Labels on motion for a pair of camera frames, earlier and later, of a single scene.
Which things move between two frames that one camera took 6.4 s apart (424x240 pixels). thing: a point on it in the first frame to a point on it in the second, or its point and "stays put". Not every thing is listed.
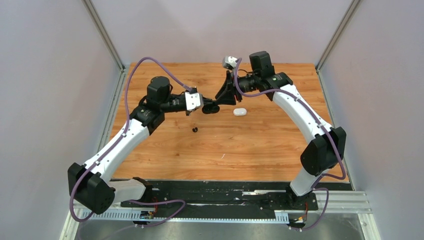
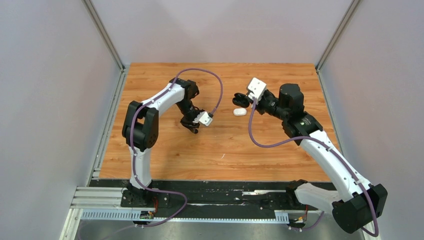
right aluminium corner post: [337, 34] stays put
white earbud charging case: [239, 112] stays put
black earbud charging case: [210, 109] to [241, 100]
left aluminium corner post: [93, 12] stays put
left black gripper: [206, 101] to [189, 124]
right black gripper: [227, 92] to [257, 106]
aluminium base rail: [251, 200] stays put
